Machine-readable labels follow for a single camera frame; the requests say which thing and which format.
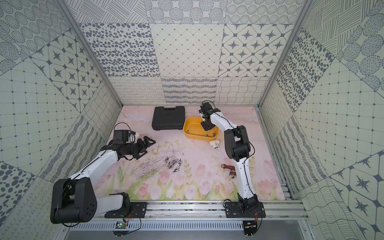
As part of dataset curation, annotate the red brown pipe fitting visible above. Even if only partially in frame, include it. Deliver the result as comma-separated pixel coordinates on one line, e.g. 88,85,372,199
221,164,237,179

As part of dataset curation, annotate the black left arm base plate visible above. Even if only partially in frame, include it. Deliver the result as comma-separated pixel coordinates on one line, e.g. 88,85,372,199
104,193,148,219

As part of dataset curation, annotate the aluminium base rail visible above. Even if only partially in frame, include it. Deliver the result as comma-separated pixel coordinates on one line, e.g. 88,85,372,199
80,200,310,222

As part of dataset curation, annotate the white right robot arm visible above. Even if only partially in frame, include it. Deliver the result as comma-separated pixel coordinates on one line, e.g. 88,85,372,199
199,109,259,212

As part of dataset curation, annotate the yellow plastic storage box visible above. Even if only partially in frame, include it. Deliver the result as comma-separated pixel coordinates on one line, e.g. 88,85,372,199
183,117,220,142

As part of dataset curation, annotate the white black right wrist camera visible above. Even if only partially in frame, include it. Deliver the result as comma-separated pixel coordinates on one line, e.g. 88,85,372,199
199,102,220,121

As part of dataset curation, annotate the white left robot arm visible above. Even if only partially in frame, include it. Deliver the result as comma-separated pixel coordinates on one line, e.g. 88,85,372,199
50,136,156,227

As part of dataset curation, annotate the white pipe tee fitting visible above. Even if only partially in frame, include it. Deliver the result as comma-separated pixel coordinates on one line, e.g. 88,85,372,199
209,140,220,149

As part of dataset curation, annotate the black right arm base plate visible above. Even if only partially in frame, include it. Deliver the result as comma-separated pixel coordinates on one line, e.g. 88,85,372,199
223,195,266,219

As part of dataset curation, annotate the black plastic tool case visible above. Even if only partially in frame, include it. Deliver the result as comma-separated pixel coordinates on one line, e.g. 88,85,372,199
152,106,186,131

